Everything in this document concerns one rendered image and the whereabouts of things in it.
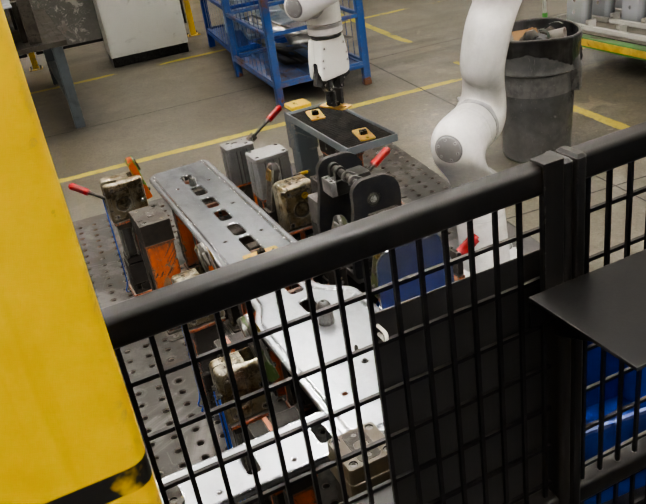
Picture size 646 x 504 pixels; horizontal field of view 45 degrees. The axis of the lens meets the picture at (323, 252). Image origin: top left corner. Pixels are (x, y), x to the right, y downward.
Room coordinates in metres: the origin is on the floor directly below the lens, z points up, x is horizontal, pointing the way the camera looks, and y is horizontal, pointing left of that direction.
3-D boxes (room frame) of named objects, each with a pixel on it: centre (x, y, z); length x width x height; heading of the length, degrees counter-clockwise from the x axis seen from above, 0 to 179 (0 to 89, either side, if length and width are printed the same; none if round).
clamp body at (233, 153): (2.20, 0.20, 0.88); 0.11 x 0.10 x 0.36; 111
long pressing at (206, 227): (1.61, 0.15, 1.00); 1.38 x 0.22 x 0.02; 21
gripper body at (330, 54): (1.92, -0.09, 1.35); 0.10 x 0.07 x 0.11; 132
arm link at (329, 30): (1.92, -0.09, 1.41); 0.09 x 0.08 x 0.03; 132
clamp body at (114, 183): (2.07, 0.53, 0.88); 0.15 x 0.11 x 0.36; 111
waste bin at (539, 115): (4.26, -1.33, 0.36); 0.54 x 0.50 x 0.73; 106
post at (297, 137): (2.17, 0.01, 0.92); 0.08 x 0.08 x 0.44; 21
